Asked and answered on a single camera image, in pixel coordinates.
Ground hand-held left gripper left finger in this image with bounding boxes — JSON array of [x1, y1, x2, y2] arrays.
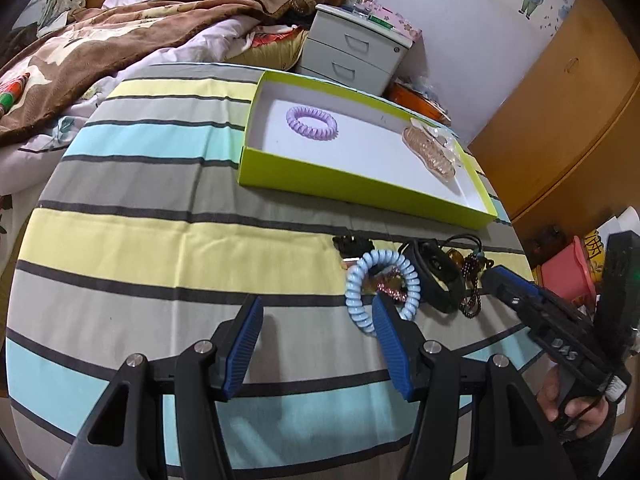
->
[[55, 294, 265, 480]]

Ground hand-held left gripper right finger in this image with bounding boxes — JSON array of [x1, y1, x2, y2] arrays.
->
[[371, 294, 576, 480]]

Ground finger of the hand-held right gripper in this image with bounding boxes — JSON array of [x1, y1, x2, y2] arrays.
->
[[500, 266, 551, 311], [482, 267, 538, 328]]

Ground dark bead bracelet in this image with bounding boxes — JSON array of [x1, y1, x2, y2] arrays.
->
[[447, 250, 485, 319]]

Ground black elastic glitter charm hair tie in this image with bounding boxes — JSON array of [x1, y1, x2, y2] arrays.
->
[[372, 233, 485, 305]]

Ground black wristband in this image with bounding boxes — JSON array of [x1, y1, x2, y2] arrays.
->
[[402, 240, 466, 313]]

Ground light blue spiral hair tie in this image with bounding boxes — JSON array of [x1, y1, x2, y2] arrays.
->
[[345, 249, 422, 337]]

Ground black knotted hair tie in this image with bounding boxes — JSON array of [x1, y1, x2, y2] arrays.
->
[[333, 235, 375, 264]]

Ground translucent beige hair claw clip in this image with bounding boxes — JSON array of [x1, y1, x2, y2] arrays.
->
[[403, 118, 458, 181]]

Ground green cardboard box tray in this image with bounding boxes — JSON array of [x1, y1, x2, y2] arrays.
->
[[238, 70, 499, 229]]

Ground purple spiral hair tie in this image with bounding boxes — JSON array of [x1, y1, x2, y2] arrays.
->
[[286, 105, 339, 137]]

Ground person's right hand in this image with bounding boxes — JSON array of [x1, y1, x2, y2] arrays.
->
[[537, 366, 609, 434]]

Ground pink plastic bucket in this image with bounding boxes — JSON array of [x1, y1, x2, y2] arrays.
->
[[540, 236, 601, 306]]

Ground yellow printed bag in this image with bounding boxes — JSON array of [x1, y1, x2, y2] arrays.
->
[[582, 230, 608, 272]]

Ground wooden wardrobe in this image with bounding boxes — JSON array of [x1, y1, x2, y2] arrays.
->
[[467, 0, 640, 233]]

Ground orange basin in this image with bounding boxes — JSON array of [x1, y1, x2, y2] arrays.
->
[[387, 80, 451, 126]]

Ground grey drawer nightstand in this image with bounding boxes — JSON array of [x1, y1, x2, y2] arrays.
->
[[295, 4, 413, 96]]

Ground pink floral box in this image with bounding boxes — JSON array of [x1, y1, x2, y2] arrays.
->
[[372, 2, 422, 41]]

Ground gold mattress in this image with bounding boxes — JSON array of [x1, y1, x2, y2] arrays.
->
[[245, 27, 308, 70]]

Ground red white printed cloth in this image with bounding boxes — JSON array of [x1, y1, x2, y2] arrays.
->
[[249, 30, 297, 52]]

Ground brown plush blanket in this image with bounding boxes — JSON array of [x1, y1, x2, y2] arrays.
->
[[0, 0, 321, 148]]

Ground small toiletries cluster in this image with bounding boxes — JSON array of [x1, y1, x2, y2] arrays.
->
[[342, 0, 396, 23]]

